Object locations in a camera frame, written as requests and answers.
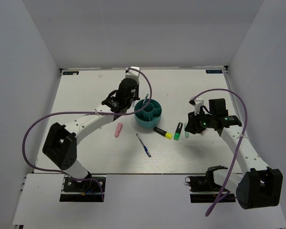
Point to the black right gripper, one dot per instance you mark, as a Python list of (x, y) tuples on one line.
[(192, 126)]

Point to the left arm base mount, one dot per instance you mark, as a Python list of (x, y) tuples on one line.
[(86, 191)]

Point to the yellow highlighter marker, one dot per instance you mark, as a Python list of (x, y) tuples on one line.
[(163, 133)]

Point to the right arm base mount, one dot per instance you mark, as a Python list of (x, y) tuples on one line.
[(200, 190)]

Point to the left blue table label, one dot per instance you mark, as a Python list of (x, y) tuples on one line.
[(70, 73)]

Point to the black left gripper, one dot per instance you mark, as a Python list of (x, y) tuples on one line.
[(136, 97)]

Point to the right blue table label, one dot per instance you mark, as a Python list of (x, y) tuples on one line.
[(214, 71)]

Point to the blue ballpoint pen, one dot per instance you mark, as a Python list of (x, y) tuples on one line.
[(144, 146)]

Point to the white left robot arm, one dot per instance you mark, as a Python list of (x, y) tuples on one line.
[(61, 142)]

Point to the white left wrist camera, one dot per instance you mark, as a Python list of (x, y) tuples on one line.
[(131, 72)]

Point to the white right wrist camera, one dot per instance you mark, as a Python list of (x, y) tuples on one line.
[(197, 102)]

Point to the green highlighter marker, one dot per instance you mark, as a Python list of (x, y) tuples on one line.
[(178, 131)]

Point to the blue table label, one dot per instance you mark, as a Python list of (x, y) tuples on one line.
[(214, 71), (70, 73)]

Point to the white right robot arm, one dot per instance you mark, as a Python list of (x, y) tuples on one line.
[(258, 186)]

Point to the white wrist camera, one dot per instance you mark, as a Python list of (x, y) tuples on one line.
[(131, 72), (197, 102)]

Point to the teal round desk organizer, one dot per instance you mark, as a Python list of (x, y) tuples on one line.
[(149, 117)]

